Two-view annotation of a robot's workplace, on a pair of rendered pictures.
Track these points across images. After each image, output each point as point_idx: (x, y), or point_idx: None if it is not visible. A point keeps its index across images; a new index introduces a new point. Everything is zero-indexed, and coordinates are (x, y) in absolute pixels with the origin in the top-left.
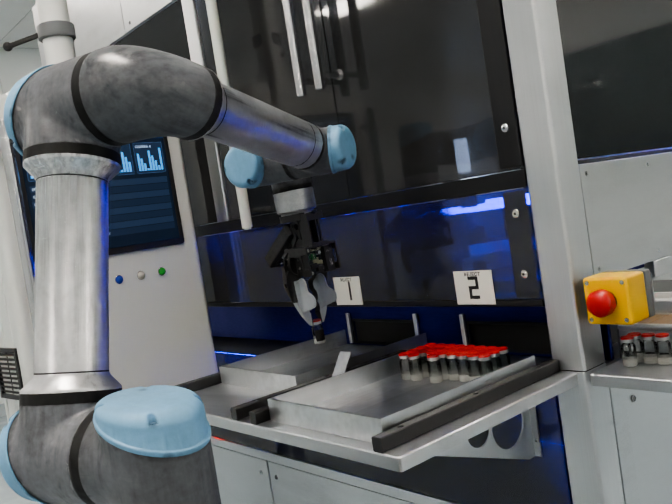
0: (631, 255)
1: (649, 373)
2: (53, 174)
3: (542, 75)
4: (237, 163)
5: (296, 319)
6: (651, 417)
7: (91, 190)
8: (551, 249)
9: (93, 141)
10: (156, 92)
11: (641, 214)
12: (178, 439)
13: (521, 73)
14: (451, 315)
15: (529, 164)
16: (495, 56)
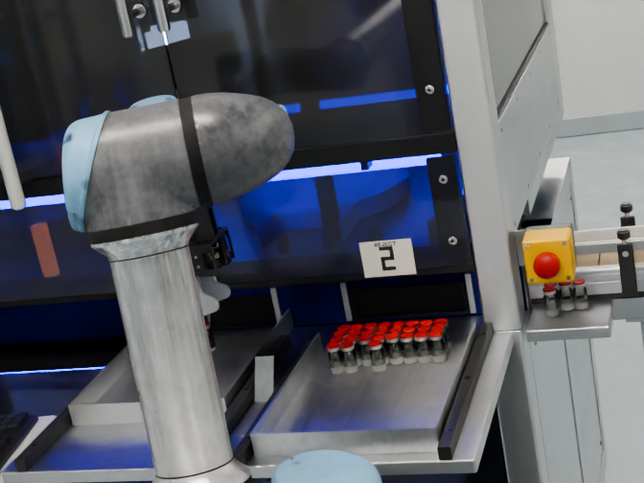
0: (521, 199)
1: (581, 321)
2: (158, 253)
3: (478, 39)
4: None
5: (61, 312)
6: (540, 355)
7: (191, 262)
8: (485, 215)
9: (192, 207)
10: (275, 150)
11: (520, 154)
12: None
13: (452, 34)
14: (327, 285)
15: (461, 128)
16: (418, 12)
